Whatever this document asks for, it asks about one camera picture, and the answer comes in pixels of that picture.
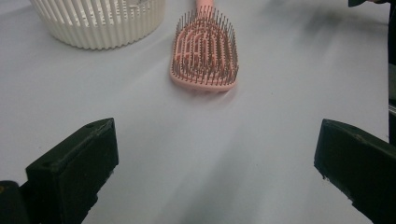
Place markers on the white slatted plastic basket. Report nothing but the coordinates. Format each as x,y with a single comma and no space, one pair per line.
102,25

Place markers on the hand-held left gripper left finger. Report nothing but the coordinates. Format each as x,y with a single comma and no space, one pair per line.
71,168

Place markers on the pink hairbrush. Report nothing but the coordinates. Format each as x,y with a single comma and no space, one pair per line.
204,53

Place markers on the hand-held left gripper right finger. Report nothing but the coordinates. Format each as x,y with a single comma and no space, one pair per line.
358,161

